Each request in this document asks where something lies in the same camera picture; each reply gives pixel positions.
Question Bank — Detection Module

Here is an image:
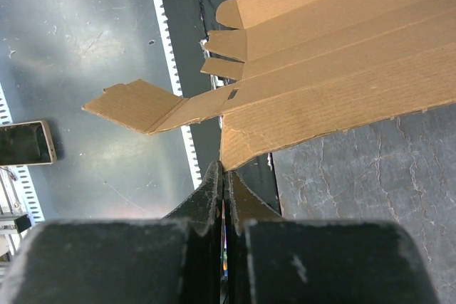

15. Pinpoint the slotted cable duct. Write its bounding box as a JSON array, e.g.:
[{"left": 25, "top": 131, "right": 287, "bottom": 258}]
[{"left": 153, "top": 0, "right": 202, "bottom": 189}]

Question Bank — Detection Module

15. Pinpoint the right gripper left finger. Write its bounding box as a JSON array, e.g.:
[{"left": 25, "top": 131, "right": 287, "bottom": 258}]
[{"left": 1, "top": 162, "right": 223, "bottom": 303}]

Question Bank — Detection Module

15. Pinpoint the brown cardboard box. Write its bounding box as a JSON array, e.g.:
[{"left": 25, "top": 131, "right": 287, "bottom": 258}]
[{"left": 83, "top": 0, "right": 455, "bottom": 170}]

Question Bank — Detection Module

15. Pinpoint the smartphone with gold frame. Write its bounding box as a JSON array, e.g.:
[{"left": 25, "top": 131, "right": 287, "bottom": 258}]
[{"left": 1, "top": 120, "right": 57, "bottom": 167}]

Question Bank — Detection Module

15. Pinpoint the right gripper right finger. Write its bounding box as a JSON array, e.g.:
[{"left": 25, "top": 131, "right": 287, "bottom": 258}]
[{"left": 224, "top": 172, "right": 438, "bottom": 303}]

